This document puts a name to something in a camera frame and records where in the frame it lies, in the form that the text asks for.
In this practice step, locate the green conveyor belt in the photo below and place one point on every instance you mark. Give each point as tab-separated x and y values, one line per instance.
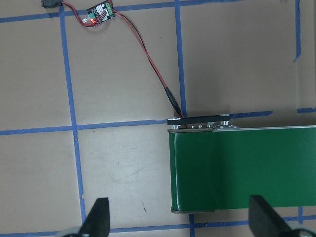
217	165

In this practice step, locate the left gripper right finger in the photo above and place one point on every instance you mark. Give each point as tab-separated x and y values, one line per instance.
264	221

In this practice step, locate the small green controller board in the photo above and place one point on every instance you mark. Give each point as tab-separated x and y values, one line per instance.
100	13

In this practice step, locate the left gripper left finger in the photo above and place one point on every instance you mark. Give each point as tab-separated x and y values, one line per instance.
97	222

